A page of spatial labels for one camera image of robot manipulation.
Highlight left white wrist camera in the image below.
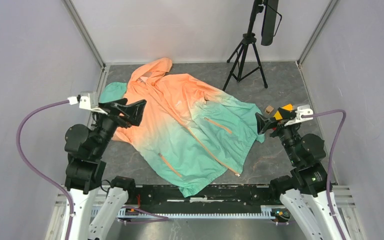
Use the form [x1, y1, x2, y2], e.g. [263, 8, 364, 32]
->
[67, 91, 108, 115]

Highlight yellow toy block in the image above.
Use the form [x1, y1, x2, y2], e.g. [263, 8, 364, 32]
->
[274, 104, 296, 121]

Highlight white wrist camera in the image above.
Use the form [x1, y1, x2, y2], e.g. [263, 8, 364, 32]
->
[67, 91, 108, 115]
[284, 104, 314, 127]

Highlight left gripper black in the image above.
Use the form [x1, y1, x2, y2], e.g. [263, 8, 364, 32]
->
[92, 97, 147, 156]

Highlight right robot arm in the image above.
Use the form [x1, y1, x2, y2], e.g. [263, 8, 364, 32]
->
[255, 105, 351, 240]

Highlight white toothed cable tray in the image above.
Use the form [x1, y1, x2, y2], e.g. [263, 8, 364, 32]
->
[90, 205, 279, 220]

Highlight orange and teal jacket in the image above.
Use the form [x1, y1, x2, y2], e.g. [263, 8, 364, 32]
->
[99, 57, 265, 197]

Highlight black tripod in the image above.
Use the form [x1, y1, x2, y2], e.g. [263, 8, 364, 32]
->
[222, 0, 268, 91]

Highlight small wooden cube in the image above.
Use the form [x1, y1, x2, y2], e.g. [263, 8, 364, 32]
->
[264, 105, 275, 116]

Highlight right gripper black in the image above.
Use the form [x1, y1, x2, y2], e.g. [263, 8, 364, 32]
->
[255, 107, 301, 165]

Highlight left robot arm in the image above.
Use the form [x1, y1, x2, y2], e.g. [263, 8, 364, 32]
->
[61, 96, 147, 240]

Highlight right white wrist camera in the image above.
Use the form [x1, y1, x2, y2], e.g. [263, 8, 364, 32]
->
[284, 104, 314, 127]

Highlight black hanging panel light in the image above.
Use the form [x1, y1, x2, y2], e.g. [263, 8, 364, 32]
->
[261, 0, 282, 46]

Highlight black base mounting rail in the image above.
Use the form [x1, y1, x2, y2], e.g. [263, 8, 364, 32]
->
[126, 184, 281, 214]

